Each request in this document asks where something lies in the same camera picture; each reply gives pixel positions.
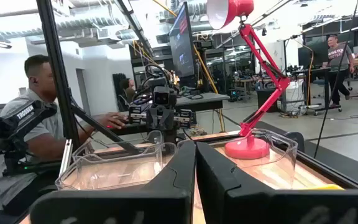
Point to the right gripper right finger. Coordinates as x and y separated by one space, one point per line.
291 208

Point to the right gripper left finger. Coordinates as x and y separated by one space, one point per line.
120 205

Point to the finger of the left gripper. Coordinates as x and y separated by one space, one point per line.
153 118
167 118

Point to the clear plastic basket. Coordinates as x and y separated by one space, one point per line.
104 177
281 155
110 146

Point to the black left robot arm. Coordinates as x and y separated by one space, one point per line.
26 113

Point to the grey office desk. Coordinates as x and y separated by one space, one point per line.
204 99

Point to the person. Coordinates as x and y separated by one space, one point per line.
129 90
42 127
337 59

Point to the yellow plastic bin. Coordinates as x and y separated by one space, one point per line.
325 187

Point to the red desk lamp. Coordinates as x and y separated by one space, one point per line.
247 149

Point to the black computer monitor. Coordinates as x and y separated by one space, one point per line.
182 46

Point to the black waste bin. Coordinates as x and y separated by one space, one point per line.
266 99

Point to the white plastic drum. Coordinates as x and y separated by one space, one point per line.
294 93

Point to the black standing desk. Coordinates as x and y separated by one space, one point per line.
319 71

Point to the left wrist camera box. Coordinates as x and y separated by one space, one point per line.
164 97

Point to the black aluminium rig frame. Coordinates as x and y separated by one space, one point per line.
57 62

